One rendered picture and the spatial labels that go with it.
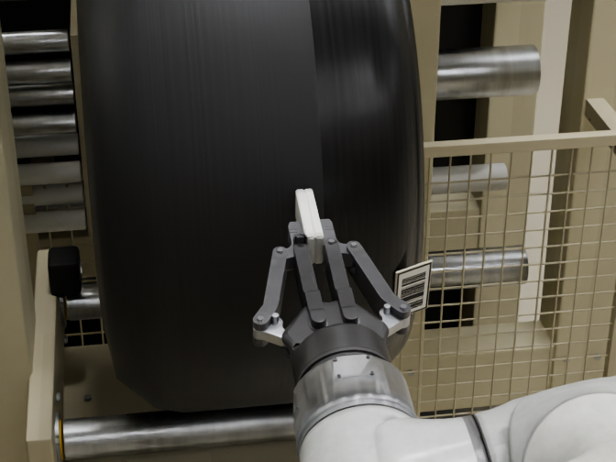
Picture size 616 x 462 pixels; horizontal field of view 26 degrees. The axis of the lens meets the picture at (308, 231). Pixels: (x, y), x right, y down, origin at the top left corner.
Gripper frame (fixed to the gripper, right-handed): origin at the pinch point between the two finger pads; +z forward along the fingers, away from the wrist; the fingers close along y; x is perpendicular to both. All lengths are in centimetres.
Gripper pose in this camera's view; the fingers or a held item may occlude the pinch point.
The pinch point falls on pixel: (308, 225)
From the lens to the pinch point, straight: 115.9
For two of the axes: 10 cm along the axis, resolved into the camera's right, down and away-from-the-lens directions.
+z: -1.4, -6.1, 7.8
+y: -9.9, 0.7, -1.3
